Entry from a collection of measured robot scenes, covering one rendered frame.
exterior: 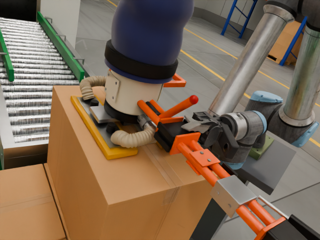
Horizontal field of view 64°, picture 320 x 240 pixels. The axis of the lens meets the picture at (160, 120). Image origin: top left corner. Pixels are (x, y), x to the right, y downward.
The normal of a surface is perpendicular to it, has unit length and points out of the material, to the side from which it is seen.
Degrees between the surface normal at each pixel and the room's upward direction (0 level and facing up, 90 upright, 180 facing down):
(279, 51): 90
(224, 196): 90
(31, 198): 0
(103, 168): 0
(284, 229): 0
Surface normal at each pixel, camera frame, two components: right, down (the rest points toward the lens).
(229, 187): 0.28, -0.83
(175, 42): 0.78, 0.28
